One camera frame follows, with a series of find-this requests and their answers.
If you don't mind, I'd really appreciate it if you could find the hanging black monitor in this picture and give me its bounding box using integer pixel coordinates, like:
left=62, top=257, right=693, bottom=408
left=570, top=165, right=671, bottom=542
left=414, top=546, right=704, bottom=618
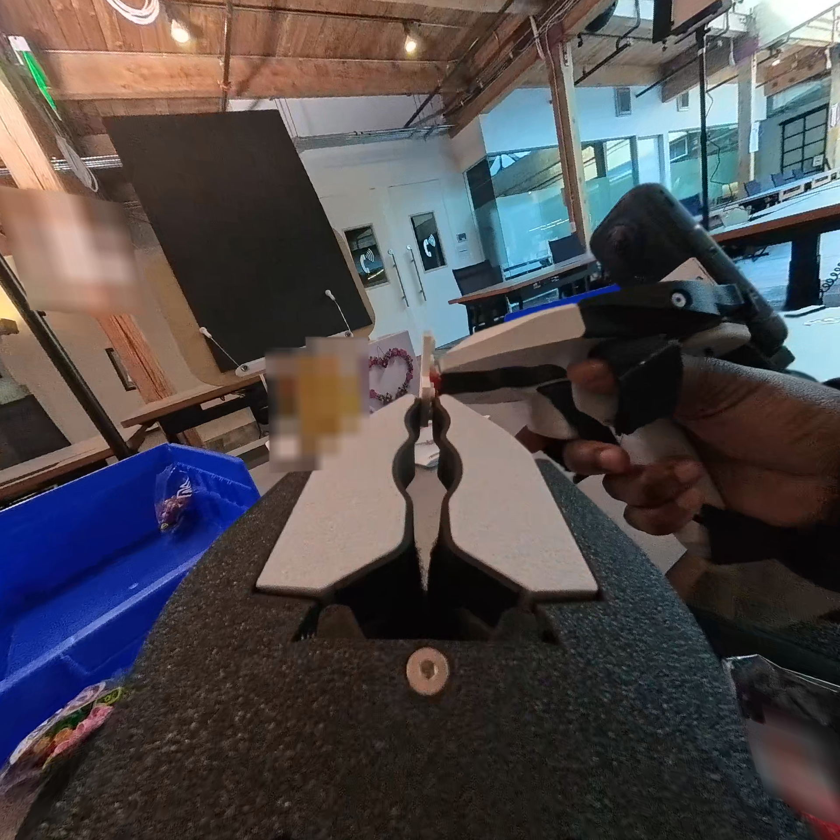
left=652, top=0, right=733, bottom=44

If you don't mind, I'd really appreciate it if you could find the black panel board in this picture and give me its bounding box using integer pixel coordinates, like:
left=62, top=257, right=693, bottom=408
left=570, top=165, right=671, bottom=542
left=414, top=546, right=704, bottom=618
left=104, top=108, right=375, bottom=375

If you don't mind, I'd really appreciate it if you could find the colourful candy bag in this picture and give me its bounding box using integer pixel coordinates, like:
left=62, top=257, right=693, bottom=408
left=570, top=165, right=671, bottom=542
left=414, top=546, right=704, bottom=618
left=0, top=681, right=132, bottom=791

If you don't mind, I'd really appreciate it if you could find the green exit sign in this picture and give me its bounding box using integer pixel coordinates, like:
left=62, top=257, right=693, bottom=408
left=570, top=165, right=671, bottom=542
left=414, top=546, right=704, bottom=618
left=5, top=36, right=59, bottom=120

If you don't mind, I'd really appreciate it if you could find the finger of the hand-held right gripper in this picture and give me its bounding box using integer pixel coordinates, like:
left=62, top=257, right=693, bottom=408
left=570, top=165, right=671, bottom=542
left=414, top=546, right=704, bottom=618
left=437, top=305, right=595, bottom=395

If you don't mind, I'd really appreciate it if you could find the long wooden table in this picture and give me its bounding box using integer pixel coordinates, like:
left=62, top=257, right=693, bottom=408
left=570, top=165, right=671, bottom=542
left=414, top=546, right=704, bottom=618
left=709, top=196, right=840, bottom=311

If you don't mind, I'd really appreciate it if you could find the dark slanted pole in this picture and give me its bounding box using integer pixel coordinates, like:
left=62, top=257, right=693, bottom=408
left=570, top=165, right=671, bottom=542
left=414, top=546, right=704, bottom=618
left=0, top=255, right=133, bottom=460

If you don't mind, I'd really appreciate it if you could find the white desk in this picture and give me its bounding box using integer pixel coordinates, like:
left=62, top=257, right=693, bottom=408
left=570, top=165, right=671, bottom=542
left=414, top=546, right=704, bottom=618
left=249, top=394, right=697, bottom=578

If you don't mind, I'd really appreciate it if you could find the clear bag of bricks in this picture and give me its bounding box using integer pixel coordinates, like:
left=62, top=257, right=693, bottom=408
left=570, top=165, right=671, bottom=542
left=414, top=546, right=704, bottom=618
left=722, top=653, right=840, bottom=840

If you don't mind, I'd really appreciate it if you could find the black office chair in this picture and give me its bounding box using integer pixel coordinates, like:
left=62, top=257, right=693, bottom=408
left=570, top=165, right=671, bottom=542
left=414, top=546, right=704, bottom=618
left=453, top=259, right=508, bottom=330

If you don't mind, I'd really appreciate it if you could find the wooden office table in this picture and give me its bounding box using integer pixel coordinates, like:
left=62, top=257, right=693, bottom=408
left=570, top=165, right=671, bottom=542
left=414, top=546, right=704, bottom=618
left=449, top=252, right=599, bottom=332

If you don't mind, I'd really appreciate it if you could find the blue plastic bin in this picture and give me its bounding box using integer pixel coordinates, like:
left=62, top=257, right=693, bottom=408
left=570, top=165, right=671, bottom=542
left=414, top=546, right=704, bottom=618
left=0, top=443, right=261, bottom=765

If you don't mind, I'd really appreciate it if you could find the low wooden table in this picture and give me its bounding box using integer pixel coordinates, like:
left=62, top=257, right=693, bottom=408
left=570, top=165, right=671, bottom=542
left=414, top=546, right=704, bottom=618
left=121, top=374, right=265, bottom=442

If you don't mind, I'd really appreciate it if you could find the person's right hand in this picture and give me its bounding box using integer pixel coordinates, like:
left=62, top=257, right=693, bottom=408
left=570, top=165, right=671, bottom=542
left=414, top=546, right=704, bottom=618
left=564, top=357, right=840, bottom=536

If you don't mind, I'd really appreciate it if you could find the wooden support post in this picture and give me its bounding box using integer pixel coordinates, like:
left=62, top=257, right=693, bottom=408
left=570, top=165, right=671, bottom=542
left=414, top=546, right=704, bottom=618
left=550, top=39, right=589, bottom=245

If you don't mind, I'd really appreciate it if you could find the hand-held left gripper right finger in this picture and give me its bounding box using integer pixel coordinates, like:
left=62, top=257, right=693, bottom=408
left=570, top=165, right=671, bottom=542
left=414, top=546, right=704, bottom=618
left=435, top=394, right=600, bottom=602

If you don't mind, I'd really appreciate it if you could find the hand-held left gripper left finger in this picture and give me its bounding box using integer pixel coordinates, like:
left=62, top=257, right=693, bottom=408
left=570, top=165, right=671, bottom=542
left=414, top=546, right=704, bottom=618
left=256, top=394, right=422, bottom=599

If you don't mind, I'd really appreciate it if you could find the heart wreath card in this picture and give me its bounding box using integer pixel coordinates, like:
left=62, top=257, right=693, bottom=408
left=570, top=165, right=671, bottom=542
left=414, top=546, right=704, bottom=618
left=367, top=330, right=419, bottom=413

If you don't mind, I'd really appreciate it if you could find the white cable coil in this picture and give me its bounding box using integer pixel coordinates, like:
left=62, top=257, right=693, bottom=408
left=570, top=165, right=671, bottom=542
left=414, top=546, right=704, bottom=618
left=105, top=0, right=162, bottom=26

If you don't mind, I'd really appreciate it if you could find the small purple candy bag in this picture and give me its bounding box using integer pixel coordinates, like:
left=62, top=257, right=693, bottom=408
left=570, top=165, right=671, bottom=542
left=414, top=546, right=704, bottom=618
left=154, top=465, right=196, bottom=534

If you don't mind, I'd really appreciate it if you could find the white and red brick assembly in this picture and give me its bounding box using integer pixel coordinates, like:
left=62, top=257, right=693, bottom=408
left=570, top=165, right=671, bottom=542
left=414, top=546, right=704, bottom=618
left=417, top=333, right=439, bottom=447

